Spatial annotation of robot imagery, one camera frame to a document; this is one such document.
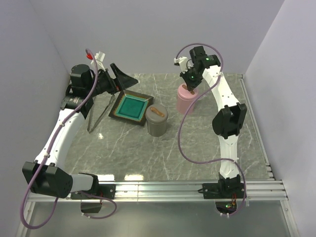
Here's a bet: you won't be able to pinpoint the grey round lid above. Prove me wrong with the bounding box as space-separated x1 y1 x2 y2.
146 104 168 124

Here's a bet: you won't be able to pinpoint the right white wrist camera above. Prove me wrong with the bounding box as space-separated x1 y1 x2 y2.
174 57 188 77

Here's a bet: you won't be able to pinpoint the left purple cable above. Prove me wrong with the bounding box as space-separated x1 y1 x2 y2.
20 48 117 230

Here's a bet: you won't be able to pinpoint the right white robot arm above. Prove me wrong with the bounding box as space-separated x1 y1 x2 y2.
174 43 247 198

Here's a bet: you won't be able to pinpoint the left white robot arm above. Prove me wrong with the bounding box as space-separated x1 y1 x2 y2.
22 63 138 198

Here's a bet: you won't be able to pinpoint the grey cylindrical container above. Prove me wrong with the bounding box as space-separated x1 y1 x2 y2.
147 120 167 137

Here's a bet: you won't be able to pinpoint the aluminium mounting rail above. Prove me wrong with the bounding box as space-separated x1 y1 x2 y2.
17 180 299 237

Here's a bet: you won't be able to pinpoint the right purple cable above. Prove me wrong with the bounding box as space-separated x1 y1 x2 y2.
175 43 247 217

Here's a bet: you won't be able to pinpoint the square teal ceramic plate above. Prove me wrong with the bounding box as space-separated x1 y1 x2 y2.
109 89 154 126

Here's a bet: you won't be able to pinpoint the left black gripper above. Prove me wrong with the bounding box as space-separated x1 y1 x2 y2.
87 63 138 97

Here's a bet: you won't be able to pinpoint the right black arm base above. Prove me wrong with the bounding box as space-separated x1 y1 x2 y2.
197 182 247 214

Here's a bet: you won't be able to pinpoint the pink cylindrical container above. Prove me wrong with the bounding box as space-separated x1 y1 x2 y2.
176 97 195 115

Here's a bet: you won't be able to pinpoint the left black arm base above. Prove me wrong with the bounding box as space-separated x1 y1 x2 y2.
70 184 116 215

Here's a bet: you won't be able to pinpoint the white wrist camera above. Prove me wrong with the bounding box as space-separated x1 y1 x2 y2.
174 57 188 77
86 51 106 71

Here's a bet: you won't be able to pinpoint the pink round lid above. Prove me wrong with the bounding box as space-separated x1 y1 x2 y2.
177 83 198 102

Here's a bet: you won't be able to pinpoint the purple cable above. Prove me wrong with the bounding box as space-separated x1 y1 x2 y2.
20 48 117 230
175 43 247 217

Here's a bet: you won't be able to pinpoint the metal serving tongs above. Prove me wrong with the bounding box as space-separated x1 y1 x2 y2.
87 93 116 134

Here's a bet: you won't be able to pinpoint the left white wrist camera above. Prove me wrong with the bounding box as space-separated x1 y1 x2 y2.
86 51 106 71

